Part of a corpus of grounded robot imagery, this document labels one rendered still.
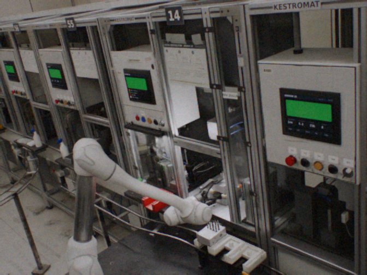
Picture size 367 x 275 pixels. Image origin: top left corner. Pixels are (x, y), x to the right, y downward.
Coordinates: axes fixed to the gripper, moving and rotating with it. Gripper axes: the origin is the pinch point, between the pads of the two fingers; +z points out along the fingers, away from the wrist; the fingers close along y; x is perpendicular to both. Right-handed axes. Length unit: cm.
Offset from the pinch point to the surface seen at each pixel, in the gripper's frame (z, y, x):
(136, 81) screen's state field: -17, 66, 38
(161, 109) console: -14, 50, 22
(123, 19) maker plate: -14, 101, 44
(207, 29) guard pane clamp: -14, 93, -21
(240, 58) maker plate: -14, 81, -38
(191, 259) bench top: -30.4, -32.4, -1.0
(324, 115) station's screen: -17, 61, -78
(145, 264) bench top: -50, -32, 18
